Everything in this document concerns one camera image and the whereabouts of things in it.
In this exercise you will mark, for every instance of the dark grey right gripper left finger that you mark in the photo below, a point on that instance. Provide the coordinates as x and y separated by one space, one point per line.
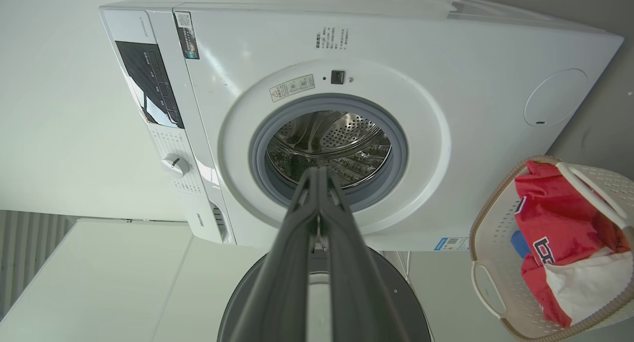
282 282

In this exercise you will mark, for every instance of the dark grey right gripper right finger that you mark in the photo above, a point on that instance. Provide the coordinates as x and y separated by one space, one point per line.
356 282

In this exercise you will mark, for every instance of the black round washing machine door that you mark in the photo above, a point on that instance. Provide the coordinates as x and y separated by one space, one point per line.
408 307

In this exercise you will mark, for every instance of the grey rubber door gasket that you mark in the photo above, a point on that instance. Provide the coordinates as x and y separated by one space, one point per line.
260 154

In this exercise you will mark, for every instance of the steel perforated washing drum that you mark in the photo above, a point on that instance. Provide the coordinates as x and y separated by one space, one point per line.
342 134

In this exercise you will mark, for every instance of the black door lock socket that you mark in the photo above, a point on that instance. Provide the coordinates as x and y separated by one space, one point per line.
337 77

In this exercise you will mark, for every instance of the white front-load washing machine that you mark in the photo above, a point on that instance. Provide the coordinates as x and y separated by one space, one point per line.
446 60

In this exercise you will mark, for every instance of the white detergent drawer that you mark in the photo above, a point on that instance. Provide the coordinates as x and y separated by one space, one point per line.
208 223

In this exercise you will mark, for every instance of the blue energy label sticker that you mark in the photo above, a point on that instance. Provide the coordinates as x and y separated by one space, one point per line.
451 244

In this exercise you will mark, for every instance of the white plastic laundry basket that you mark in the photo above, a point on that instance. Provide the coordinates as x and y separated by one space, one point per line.
490 238

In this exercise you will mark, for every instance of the white cabinet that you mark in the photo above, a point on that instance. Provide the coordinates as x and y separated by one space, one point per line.
124 282

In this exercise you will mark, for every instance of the white round program knob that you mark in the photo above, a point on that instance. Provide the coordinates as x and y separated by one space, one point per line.
175 165

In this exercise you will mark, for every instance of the blue garment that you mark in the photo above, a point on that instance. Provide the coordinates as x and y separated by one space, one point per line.
520 244

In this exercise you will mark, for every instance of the white warning sticker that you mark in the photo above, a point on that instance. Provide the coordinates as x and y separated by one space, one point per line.
292 88

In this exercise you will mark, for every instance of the red sports jersey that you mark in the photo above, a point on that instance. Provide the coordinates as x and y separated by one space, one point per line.
554 208

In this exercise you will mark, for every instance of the white garment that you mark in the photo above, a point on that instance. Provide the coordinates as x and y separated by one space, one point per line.
589 282

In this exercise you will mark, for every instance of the black control display panel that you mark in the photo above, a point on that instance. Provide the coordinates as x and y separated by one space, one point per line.
148 84

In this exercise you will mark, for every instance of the grey ribbed panel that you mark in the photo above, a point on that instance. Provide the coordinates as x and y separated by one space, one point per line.
25 253

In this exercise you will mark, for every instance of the black QR code sticker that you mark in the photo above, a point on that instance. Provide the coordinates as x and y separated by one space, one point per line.
187 35

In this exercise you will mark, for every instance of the round white filter cover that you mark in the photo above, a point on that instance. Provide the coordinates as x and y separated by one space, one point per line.
555 97

